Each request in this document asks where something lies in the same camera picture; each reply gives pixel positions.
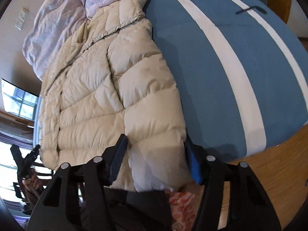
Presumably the lavender duvet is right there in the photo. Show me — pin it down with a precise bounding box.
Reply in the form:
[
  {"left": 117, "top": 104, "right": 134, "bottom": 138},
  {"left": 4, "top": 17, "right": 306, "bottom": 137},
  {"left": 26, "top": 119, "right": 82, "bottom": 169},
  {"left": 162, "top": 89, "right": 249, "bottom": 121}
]
[{"left": 22, "top": 0, "right": 200, "bottom": 81}]

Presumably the window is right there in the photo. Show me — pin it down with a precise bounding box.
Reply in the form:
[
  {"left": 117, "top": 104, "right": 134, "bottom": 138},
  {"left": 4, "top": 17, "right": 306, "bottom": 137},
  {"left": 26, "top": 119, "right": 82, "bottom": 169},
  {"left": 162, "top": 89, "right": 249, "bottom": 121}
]
[{"left": 1, "top": 78, "right": 40, "bottom": 121}]

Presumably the cream puffer jacket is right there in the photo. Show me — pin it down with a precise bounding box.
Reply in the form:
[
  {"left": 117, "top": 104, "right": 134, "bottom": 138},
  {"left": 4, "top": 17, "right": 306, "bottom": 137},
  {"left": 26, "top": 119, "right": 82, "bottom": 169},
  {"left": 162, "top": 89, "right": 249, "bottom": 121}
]
[{"left": 38, "top": 0, "right": 194, "bottom": 193}]

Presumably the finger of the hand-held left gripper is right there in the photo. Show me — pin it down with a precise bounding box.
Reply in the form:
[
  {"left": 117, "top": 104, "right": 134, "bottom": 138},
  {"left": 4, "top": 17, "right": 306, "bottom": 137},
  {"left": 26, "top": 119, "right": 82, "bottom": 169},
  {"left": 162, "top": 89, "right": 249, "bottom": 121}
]
[{"left": 30, "top": 144, "right": 41, "bottom": 160}]

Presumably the person's left hand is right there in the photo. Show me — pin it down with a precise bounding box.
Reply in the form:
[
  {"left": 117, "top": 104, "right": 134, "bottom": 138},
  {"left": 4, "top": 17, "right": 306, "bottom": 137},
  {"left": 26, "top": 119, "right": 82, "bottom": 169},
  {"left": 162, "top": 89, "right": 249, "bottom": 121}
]
[{"left": 22, "top": 174, "right": 46, "bottom": 192}]

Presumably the white wall switch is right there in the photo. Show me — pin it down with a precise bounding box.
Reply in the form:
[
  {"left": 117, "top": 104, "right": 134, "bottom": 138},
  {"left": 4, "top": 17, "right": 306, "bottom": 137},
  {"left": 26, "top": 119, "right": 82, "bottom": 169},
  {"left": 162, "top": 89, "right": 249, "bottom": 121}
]
[{"left": 14, "top": 8, "right": 29, "bottom": 30}]

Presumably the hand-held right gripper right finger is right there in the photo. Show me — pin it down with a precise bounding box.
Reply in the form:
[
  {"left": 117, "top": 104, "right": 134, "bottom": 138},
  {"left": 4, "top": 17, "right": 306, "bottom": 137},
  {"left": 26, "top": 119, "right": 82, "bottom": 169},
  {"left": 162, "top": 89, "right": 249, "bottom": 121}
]
[{"left": 184, "top": 141, "right": 282, "bottom": 231}]

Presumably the wooden headboard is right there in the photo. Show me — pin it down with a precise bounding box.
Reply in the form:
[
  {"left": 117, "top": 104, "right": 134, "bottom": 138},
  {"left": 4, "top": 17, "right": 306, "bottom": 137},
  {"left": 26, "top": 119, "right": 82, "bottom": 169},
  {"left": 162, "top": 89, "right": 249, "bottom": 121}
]
[{"left": 266, "top": 0, "right": 293, "bottom": 26}]

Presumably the blue white striped bed sheet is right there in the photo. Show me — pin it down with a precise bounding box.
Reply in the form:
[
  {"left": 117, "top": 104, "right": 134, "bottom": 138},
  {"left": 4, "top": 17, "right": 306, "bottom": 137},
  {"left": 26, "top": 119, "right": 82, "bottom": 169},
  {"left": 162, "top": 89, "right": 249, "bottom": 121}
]
[{"left": 32, "top": 0, "right": 308, "bottom": 160}]

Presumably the floral patterned clothing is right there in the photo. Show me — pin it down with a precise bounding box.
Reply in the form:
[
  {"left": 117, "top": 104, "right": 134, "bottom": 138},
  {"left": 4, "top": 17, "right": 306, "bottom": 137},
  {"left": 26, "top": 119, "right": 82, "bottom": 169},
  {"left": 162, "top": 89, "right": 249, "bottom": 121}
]
[{"left": 166, "top": 191, "right": 196, "bottom": 231}]

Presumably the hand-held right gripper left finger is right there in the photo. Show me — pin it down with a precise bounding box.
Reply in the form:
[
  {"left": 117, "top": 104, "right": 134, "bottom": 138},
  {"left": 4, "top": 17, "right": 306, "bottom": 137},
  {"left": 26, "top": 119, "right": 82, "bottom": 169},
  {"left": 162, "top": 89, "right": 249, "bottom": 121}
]
[{"left": 26, "top": 133, "right": 128, "bottom": 231}]

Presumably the wooden bed frame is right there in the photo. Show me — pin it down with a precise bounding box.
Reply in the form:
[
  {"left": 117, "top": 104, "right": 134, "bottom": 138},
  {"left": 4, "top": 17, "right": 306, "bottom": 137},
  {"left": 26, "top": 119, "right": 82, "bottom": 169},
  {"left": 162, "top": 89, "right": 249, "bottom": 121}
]
[{"left": 220, "top": 123, "right": 308, "bottom": 231}]

